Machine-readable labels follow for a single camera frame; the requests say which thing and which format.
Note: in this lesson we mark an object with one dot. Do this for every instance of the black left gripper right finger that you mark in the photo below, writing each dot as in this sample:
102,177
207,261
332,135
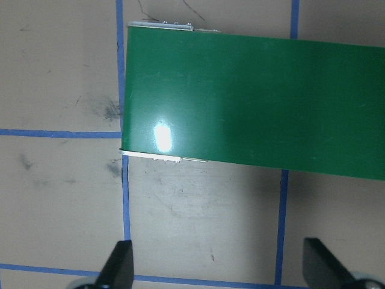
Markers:
322,270

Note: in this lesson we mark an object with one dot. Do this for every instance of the green conveyor belt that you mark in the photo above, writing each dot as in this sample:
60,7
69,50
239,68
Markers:
280,103

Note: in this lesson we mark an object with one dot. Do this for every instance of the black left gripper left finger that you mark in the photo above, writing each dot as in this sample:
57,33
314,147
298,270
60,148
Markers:
118,271

